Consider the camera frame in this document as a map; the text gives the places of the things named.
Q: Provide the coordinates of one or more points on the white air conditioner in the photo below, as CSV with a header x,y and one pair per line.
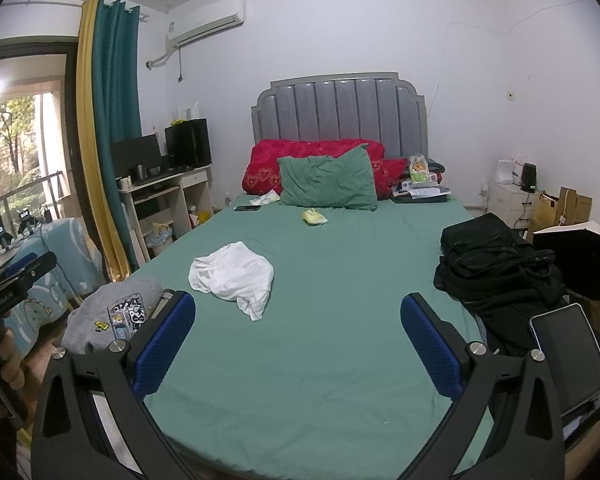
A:
x,y
205,22

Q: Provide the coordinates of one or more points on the pile of black clothes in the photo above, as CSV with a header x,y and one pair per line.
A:
x,y
495,270

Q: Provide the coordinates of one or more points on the steel bottle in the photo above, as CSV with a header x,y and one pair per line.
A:
x,y
140,171

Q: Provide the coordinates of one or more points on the large red pillow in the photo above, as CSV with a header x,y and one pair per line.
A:
x,y
270,160

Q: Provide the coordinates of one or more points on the grey padded headboard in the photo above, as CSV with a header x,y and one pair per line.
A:
x,y
330,110

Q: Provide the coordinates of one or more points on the teal curtain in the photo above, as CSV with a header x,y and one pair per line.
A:
x,y
117,85

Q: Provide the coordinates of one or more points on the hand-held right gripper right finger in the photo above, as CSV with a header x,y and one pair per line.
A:
x,y
430,345

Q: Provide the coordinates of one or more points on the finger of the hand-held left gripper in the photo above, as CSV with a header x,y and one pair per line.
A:
x,y
40,265

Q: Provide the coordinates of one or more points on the air conditioner pipe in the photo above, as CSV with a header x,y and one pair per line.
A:
x,y
160,59

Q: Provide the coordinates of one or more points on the white nightstand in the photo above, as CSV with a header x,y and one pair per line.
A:
x,y
505,200

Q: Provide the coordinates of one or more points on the person's left hand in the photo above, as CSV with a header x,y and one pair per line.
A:
x,y
14,362

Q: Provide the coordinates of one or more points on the tablet with dark screen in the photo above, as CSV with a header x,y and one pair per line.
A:
x,y
570,355

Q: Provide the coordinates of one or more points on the curtain rod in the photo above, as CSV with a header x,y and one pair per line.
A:
x,y
45,0

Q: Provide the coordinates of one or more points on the small camera tripod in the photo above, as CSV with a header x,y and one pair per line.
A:
x,y
27,221
1,240

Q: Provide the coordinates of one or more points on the yellow curtain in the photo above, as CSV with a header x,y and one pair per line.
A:
x,y
87,110

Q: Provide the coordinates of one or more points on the white paper packet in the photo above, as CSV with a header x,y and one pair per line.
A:
x,y
266,198

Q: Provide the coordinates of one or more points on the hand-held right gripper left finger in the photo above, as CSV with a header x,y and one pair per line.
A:
x,y
165,340

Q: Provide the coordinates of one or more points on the snack bag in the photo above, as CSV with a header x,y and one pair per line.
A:
x,y
419,170

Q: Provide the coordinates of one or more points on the smartphone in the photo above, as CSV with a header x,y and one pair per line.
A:
x,y
247,207

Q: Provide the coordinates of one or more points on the white box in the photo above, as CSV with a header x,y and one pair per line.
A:
x,y
506,172

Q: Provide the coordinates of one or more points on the white mug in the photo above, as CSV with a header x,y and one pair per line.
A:
x,y
126,183

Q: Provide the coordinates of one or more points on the white computer desk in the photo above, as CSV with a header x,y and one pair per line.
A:
x,y
195,180

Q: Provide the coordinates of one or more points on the black computer tower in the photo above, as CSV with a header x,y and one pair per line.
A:
x,y
187,142

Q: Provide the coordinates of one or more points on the grey sweatshirt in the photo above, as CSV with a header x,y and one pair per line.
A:
x,y
90,305

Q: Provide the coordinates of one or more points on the green pillow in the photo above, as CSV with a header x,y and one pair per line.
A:
x,y
325,180

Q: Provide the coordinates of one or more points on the brown cardboard box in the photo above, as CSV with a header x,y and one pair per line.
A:
x,y
545,215
577,207

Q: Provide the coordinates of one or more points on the dark grey folded cloth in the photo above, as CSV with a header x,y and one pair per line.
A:
x,y
436,166

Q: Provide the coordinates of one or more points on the balcony railing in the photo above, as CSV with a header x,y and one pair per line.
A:
x,y
30,183

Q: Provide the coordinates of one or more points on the small yellow cloth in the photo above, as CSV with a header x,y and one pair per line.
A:
x,y
315,217

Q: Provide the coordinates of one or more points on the black computer monitor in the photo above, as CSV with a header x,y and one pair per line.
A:
x,y
135,157

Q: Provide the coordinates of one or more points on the small red pillow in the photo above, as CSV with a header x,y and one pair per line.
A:
x,y
392,175

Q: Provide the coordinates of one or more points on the bed with green sheet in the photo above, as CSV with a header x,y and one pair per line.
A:
x,y
330,285

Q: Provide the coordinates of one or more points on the white garment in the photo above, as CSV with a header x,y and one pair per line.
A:
x,y
235,275

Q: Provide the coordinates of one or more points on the blue dinosaur print blanket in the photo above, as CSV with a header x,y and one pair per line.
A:
x,y
70,250

